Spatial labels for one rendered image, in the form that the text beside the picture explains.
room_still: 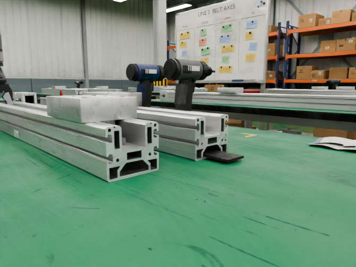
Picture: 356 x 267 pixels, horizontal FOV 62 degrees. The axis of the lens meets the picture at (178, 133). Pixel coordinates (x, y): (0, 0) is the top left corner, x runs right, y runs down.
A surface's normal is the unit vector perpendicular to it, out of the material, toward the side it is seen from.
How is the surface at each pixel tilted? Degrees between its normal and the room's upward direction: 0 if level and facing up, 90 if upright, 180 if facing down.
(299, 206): 0
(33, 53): 90
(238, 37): 90
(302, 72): 91
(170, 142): 90
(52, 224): 0
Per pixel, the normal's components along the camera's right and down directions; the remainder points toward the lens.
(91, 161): -0.74, 0.11
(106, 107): 0.67, 0.12
